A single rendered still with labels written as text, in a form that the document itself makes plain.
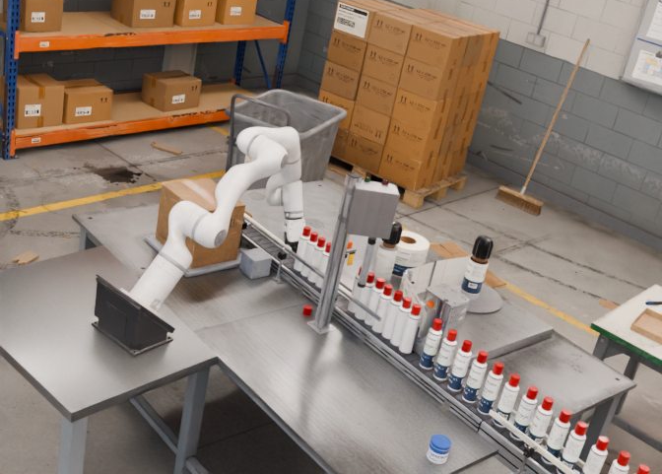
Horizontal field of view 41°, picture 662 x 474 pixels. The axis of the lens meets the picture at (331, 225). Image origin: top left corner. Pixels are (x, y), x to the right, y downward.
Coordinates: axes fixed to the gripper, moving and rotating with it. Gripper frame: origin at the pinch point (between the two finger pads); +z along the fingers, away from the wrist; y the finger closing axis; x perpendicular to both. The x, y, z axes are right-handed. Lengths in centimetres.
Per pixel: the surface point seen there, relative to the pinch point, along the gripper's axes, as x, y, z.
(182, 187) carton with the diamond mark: 31, -36, -30
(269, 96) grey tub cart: 223, 157, -63
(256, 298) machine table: -6.8, -26.9, 14.5
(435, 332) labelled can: -84, -1, 19
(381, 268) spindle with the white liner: -28.9, 24.4, 7.5
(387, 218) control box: -65, -6, -22
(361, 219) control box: -59, -15, -22
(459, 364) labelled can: -96, -2, 29
